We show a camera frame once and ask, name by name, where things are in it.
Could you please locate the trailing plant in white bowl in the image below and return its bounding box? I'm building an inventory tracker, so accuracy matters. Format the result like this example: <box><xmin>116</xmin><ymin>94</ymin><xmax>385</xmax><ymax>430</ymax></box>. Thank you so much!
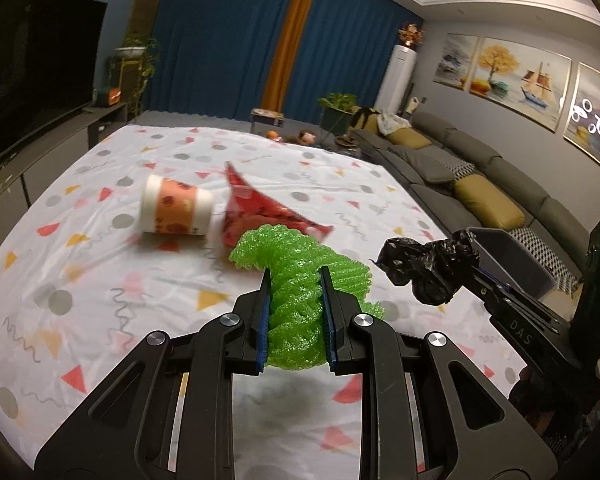
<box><xmin>112</xmin><ymin>35</ymin><xmax>160</xmax><ymax>101</ymax></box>

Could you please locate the dark television cabinet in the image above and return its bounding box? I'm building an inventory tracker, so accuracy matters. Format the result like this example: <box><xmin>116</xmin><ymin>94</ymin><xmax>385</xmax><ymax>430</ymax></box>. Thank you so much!
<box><xmin>0</xmin><ymin>102</ymin><xmax>131</xmax><ymax>271</ymax></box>

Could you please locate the dark coffee table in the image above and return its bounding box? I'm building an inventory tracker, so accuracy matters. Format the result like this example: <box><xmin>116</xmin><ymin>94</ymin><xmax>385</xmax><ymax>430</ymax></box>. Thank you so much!
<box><xmin>250</xmin><ymin>120</ymin><xmax>381</xmax><ymax>163</ymax></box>

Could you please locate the potted plant in green pot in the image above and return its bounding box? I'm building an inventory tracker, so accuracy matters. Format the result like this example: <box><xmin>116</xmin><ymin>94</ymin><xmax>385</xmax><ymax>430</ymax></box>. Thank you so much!
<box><xmin>317</xmin><ymin>92</ymin><xmax>358</xmax><ymax>136</ymax></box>

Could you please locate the wooden plant stand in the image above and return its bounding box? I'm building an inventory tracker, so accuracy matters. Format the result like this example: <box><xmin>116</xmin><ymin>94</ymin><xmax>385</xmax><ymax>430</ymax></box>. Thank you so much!
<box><xmin>117</xmin><ymin>57</ymin><xmax>146</xmax><ymax>121</ymax></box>

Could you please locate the green foam net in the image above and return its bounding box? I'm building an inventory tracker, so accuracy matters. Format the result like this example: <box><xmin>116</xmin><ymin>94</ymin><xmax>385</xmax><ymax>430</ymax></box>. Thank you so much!
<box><xmin>228</xmin><ymin>225</ymin><xmax>386</xmax><ymax>373</ymax></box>

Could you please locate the orange curtain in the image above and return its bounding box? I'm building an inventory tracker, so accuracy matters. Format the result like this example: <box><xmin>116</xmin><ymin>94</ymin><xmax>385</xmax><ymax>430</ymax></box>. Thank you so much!
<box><xmin>262</xmin><ymin>0</ymin><xmax>323</xmax><ymax>111</ymax></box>

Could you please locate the framed purple painting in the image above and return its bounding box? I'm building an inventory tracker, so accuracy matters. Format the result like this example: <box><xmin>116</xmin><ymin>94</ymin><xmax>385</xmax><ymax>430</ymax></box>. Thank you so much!
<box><xmin>562</xmin><ymin>62</ymin><xmax>600</xmax><ymax>176</ymax></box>

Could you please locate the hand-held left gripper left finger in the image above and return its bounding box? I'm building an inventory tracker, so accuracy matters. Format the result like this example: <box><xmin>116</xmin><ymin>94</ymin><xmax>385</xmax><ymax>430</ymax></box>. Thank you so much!
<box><xmin>34</xmin><ymin>267</ymin><xmax>273</xmax><ymax>480</ymax></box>

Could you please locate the white standing air conditioner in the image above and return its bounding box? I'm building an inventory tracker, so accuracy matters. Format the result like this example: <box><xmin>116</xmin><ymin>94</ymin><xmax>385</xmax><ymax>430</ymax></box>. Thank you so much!
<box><xmin>376</xmin><ymin>45</ymin><xmax>417</xmax><ymax>113</ymax></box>

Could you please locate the grey sectional sofa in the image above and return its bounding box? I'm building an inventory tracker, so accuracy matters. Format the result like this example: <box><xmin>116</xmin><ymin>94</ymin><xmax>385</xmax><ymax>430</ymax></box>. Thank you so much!
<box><xmin>347</xmin><ymin>110</ymin><xmax>596</xmax><ymax>301</ymax></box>

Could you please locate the grey pillow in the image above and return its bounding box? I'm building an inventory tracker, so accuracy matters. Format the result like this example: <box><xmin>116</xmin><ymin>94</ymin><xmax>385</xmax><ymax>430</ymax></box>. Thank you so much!
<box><xmin>397</xmin><ymin>150</ymin><xmax>456</xmax><ymax>185</ymax></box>

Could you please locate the grey plastic bin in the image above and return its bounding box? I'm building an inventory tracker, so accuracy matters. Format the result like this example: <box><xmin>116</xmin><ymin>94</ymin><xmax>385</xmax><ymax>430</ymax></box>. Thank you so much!
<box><xmin>467</xmin><ymin>227</ymin><xmax>581</xmax><ymax>301</ymax></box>

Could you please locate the small framed seascape painting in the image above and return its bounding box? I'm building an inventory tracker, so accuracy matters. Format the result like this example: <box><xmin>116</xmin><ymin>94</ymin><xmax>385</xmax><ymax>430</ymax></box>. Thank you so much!
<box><xmin>432</xmin><ymin>34</ymin><xmax>481</xmax><ymax>91</ymax></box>

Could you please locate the large houndstooth cushion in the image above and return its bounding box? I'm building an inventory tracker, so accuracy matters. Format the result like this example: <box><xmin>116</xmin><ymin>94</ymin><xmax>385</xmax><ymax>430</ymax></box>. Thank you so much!
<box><xmin>510</xmin><ymin>225</ymin><xmax>581</xmax><ymax>291</ymax></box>

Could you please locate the printed white tablecloth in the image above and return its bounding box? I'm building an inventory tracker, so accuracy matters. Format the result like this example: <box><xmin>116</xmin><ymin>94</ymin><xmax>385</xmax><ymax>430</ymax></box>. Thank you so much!
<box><xmin>0</xmin><ymin>122</ymin><xmax>531</xmax><ymax>480</ymax></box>

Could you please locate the small mustard cushion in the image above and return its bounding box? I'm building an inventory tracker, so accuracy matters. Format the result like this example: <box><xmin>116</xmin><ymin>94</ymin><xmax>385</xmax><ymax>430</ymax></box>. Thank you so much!
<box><xmin>385</xmin><ymin>129</ymin><xmax>431</xmax><ymax>150</ymax></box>

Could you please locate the small houndstooth cushion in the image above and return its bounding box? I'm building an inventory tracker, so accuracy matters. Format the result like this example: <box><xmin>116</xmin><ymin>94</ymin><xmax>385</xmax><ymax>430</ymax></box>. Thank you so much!
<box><xmin>442</xmin><ymin>152</ymin><xmax>483</xmax><ymax>181</ymax></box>

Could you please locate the white cloth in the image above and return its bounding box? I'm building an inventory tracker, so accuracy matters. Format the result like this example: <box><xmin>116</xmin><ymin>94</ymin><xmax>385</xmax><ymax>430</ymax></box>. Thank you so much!
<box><xmin>377</xmin><ymin>112</ymin><xmax>411</xmax><ymax>136</ymax></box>

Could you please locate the red snack packet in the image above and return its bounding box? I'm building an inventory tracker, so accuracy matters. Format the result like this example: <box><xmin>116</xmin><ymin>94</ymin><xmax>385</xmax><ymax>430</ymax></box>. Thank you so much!
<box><xmin>221</xmin><ymin>161</ymin><xmax>335</xmax><ymax>248</ymax></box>

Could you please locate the wide framed sailboat painting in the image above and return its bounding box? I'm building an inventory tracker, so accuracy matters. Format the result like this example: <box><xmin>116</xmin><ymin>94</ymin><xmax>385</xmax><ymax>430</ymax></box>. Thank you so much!
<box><xmin>467</xmin><ymin>37</ymin><xmax>572</xmax><ymax>133</ymax></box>

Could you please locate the black television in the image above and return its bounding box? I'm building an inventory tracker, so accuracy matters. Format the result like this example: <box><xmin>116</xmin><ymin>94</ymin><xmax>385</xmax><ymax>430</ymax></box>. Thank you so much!
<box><xmin>0</xmin><ymin>0</ymin><xmax>108</xmax><ymax>173</ymax></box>

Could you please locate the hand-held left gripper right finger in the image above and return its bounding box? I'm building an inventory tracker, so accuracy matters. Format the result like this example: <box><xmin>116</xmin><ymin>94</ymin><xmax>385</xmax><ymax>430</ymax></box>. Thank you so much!
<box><xmin>319</xmin><ymin>265</ymin><xmax>566</xmax><ymax>480</ymax></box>

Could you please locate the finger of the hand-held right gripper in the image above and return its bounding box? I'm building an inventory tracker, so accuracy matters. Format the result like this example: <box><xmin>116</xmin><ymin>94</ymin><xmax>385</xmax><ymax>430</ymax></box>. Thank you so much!
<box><xmin>464</xmin><ymin>262</ymin><xmax>513</xmax><ymax>311</ymax></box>

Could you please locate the red patterned paper cup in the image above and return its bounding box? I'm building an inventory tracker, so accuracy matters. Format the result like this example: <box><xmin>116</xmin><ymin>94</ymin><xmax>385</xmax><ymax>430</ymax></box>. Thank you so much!
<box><xmin>139</xmin><ymin>174</ymin><xmax>216</xmax><ymax>238</ymax></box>

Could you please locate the blue curtain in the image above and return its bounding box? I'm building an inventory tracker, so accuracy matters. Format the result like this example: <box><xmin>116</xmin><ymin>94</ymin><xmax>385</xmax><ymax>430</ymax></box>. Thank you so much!
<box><xmin>147</xmin><ymin>0</ymin><xmax>301</xmax><ymax>121</ymax></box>
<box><xmin>295</xmin><ymin>0</ymin><xmax>426</xmax><ymax>123</ymax></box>

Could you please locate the large mustard cushion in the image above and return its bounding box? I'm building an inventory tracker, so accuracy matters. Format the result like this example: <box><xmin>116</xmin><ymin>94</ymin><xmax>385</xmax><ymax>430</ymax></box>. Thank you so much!
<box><xmin>453</xmin><ymin>176</ymin><xmax>526</xmax><ymax>231</ymax></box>

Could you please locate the black plastic bag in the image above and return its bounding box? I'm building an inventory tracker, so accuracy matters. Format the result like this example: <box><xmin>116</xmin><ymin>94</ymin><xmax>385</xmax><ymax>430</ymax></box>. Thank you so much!
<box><xmin>375</xmin><ymin>228</ymin><xmax>481</xmax><ymax>306</ymax></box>

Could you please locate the red flower decoration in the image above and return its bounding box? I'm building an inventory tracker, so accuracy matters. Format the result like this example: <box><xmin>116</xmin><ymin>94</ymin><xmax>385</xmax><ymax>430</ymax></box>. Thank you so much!
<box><xmin>397</xmin><ymin>22</ymin><xmax>425</xmax><ymax>48</ymax></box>

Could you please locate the brown wooden wall panel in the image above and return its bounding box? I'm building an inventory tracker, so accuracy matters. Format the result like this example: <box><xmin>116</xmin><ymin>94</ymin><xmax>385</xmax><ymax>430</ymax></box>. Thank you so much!
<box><xmin>130</xmin><ymin>0</ymin><xmax>176</xmax><ymax>121</ymax></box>

